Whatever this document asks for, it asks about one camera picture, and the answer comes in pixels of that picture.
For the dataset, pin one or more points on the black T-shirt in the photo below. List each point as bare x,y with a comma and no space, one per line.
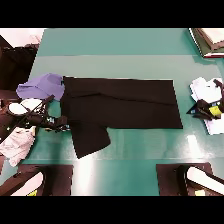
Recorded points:
120,103

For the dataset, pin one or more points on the purple garment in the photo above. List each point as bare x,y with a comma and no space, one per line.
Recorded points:
41,86

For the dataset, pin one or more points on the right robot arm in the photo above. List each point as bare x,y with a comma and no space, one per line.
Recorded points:
203,176

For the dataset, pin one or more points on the heap of clothes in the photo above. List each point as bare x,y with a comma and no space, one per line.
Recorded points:
15,66

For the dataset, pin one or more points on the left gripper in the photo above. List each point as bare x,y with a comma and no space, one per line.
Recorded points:
58,122

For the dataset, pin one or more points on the pale pink garment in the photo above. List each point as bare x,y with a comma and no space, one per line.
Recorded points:
18,143

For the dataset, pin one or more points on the white folded garment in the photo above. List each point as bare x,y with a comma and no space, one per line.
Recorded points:
215,34

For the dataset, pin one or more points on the dark green garment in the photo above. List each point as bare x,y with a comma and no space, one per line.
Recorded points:
200,41

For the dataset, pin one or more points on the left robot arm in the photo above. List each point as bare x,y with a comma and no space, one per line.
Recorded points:
23,108

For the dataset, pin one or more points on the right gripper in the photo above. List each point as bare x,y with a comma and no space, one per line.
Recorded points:
201,109

